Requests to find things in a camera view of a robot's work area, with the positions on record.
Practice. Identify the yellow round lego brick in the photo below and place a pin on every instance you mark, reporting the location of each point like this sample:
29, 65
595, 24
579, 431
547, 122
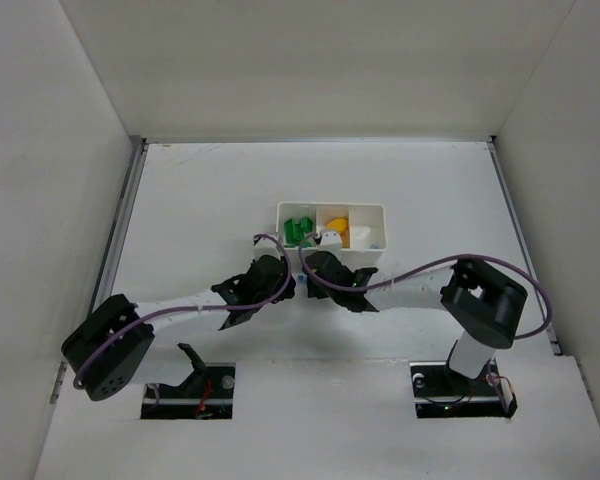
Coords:
341, 227

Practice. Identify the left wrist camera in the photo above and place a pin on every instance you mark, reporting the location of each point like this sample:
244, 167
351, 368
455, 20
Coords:
268, 244

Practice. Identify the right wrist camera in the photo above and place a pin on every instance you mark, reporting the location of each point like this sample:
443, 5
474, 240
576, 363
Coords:
330, 240

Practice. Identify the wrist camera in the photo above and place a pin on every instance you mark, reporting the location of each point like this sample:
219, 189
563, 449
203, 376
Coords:
330, 240
268, 244

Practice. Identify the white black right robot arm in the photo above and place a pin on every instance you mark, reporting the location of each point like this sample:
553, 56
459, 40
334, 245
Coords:
487, 304

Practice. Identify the right aluminium table rail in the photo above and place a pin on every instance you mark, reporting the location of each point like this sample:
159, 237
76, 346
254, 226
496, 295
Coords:
550, 332

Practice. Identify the left aluminium table rail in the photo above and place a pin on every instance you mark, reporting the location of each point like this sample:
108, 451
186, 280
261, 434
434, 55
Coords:
110, 250

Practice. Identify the green lego plate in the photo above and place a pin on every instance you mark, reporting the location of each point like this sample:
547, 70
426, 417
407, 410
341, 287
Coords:
293, 232

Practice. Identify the aluminium table rail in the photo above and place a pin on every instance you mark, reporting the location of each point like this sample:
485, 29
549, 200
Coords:
110, 250
550, 332

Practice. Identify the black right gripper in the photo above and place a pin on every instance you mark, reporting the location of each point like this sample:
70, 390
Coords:
311, 276

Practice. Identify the white three-compartment plastic bin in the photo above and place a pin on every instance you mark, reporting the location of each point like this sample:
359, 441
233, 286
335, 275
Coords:
361, 228

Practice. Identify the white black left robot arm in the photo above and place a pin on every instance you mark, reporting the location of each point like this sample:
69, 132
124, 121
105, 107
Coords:
207, 305

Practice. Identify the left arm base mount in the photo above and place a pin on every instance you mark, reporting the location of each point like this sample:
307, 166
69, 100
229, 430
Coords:
206, 393

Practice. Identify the green square lego brick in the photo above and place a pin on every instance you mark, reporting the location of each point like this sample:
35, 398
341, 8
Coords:
307, 224

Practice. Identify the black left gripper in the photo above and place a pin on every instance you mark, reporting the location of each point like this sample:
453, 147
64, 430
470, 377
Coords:
284, 293

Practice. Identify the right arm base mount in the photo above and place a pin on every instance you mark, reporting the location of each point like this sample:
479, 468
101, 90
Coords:
441, 393

